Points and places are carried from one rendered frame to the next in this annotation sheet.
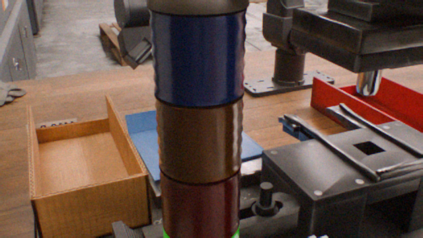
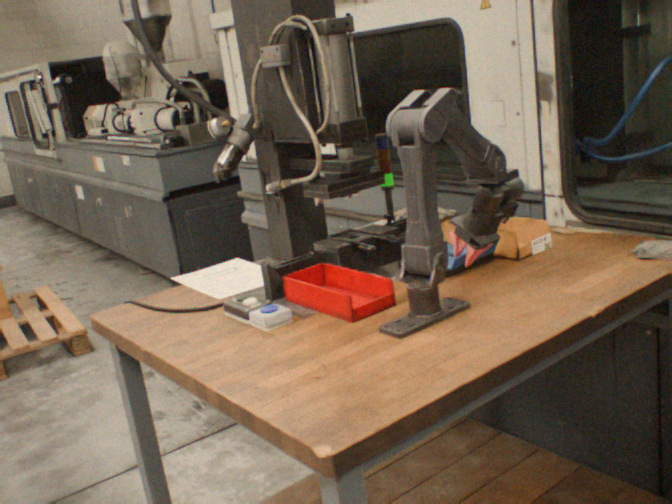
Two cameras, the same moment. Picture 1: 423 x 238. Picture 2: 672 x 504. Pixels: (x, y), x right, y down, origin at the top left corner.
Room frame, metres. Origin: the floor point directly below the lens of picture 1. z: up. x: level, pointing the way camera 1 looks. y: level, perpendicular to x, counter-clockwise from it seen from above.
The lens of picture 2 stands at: (2.12, -0.62, 1.44)
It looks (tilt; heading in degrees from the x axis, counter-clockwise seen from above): 15 degrees down; 167
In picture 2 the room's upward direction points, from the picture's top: 8 degrees counter-clockwise
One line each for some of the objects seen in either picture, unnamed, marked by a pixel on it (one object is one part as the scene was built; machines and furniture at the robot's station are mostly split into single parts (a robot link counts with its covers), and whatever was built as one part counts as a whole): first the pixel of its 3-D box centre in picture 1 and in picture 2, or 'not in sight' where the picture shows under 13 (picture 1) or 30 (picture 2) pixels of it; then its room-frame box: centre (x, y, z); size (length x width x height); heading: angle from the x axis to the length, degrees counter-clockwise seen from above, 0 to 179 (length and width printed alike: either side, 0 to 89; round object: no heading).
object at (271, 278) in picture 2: not in sight; (277, 278); (0.49, -0.40, 0.95); 0.06 x 0.03 x 0.09; 113
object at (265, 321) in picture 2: not in sight; (271, 322); (0.66, -0.45, 0.90); 0.07 x 0.07 x 0.06; 23
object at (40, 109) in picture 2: not in sight; (43, 110); (-5.04, -1.48, 1.27); 0.23 x 0.18 x 0.38; 109
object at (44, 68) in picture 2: not in sight; (61, 107); (-6.56, -1.47, 1.24); 2.95 x 0.98 x 0.90; 19
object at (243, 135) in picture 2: not in sight; (240, 140); (0.19, -0.39, 1.25); 0.19 x 0.07 x 0.19; 113
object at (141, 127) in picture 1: (162, 140); (465, 246); (0.52, 0.07, 0.93); 0.15 x 0.07 x 0.03; 24
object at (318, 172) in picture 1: (362, 157); (356, 237); (0.40, -0.17, 0.98); 0.20 x 0.10 x 0.01; 113
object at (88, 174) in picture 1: (78, 160); (494, 235); (0.47, 0.18, 0.93); 0.25 x 0.13 x 0.08; 23
